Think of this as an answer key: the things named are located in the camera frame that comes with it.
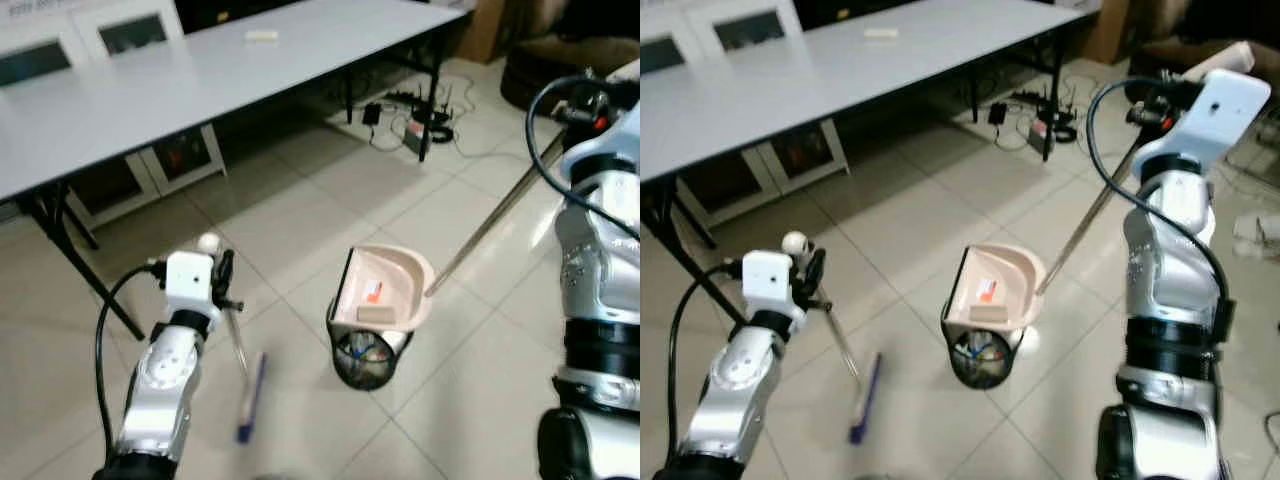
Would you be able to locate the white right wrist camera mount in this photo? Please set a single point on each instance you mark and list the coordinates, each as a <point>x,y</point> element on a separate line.
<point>1225,110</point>
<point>625,140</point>

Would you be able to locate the brown cardboard box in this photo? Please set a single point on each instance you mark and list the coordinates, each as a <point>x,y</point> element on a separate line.
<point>1108,30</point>
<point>487,30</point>

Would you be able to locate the black power adapter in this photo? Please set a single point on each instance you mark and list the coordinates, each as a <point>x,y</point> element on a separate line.
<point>997,112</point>
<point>370,113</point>

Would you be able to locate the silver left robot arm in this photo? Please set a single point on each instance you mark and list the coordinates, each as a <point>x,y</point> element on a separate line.
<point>160,390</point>
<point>745,390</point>

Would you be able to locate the grey folding table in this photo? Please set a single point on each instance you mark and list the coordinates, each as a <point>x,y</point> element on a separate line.
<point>850,90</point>
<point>200,80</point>

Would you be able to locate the dark brown upholstered seat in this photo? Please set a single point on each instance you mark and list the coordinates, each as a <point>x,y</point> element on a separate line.
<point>1180,50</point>
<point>560,55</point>

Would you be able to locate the orange paper scrap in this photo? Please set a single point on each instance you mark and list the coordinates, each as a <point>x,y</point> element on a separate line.
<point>987,291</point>
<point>373,292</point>

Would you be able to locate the broom with blue brush head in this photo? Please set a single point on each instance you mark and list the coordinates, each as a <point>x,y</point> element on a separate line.
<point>866,395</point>
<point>252,395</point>

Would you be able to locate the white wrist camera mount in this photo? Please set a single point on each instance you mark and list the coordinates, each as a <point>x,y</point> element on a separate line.
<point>766,280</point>
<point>1225,110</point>
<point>188,282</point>
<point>625,140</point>

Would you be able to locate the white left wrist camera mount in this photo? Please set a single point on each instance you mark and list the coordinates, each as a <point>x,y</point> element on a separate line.
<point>188,282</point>
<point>766,280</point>

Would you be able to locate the black router with antennas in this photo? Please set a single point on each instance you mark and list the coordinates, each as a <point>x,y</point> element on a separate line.
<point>432,125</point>
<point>1052,125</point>

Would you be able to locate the black mesh waste bin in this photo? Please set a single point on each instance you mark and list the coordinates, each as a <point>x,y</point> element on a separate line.
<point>978,365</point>
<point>365,365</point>

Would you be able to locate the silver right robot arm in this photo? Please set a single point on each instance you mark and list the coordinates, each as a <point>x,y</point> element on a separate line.
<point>590,270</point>
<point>1165,270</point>

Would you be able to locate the small beige block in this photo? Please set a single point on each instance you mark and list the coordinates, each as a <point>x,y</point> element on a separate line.
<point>376,315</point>
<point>988,314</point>
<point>262,36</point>
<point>880,33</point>

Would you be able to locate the white cabinet with glass doors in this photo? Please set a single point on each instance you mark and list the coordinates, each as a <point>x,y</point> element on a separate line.
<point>700,30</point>
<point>85,40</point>

